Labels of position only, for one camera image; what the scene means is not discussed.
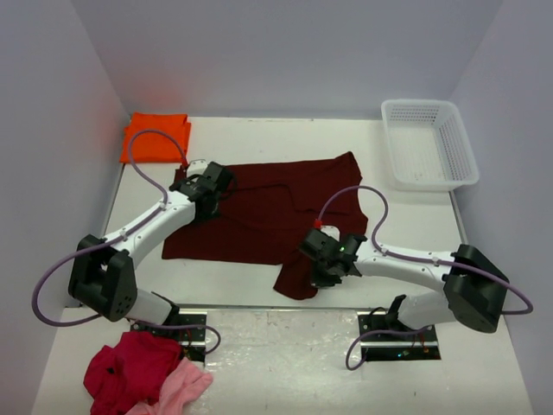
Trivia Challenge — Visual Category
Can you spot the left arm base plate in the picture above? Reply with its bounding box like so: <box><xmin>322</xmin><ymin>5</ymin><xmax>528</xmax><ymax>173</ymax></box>
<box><xmin>130</xmin><ymin>311</ymin><xmax>207</xmax><ymax>363</ymax></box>

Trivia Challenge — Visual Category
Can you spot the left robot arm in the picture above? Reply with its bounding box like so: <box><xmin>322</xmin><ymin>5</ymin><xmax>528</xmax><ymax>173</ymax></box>
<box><xmin>68</xmin><ymin>160</ymin><xmax>237</xmax><ymax>327</ymax></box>

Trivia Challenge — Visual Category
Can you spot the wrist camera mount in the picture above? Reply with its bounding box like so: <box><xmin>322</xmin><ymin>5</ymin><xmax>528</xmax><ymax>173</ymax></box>
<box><xmin>188</xmin><ymin>159</ymin><xmax>208</xmax><ymax>169</ymax></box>
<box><xmin>314</xmin><ymin>220</ymin><xmax>340</xmax><ymax>240</ymax></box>

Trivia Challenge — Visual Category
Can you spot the white plastic basket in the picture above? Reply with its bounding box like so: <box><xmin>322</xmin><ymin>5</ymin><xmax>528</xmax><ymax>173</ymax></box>
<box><xmin>381</xmin><ymin>99</ymin><xmax>480</xmax><ymax>192</ymax></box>

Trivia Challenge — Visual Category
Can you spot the pink crumpled t-shirt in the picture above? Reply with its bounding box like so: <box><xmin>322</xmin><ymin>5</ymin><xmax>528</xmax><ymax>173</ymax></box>
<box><xmin>127</xmin><ymin>359</ymin><xmax>213</xmax><ymax>415</ymax></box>

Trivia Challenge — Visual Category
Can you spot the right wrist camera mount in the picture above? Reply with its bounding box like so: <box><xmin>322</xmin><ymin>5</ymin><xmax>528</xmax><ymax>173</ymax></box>
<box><xmin>314</xmin><ymin>220</ymin><xmax>340</xmax><ymax>240</ymax></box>

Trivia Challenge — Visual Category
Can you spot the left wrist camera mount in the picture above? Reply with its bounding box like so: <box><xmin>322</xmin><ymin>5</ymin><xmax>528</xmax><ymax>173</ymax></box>
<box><xmin>188</xmin><ymin>159</ymin><xmax>208</xmax><ymax>169</ymax></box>

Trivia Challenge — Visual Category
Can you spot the crimson crumpled t-shirt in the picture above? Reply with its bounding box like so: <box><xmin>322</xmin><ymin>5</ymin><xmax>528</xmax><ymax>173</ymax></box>
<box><xmin>83</xmin><ymin>331</ymin><xmax>181</xmax><ymax>414</ymax></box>

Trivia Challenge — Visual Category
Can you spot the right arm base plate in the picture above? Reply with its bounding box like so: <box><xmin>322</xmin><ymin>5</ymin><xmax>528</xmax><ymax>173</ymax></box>
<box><xmin>359</xmin><ymin>326</ymin><xmax>442</xmax><ymax>362</ymax></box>

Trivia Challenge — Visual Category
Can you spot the orange folded t-shirt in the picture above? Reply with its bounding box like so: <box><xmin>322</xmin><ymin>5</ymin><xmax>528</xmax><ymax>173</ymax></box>
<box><xmin>119</xmin><ymin>112</ymin><xmax>192</xmax><ymax>164</ymax></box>

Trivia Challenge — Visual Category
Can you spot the dark red t-shirt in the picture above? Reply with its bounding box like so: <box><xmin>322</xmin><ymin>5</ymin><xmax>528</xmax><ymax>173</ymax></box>
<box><xmin>162</xmin><ymin>152</ymin><xmax>368</xmax><ymax>300</ymax></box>

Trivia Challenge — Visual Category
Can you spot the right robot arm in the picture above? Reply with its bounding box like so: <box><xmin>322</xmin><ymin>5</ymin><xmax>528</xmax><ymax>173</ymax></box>
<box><xmin>299</xmin><ymin>229</ymin><xmax>508</xmax><ymax>335</ymax></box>

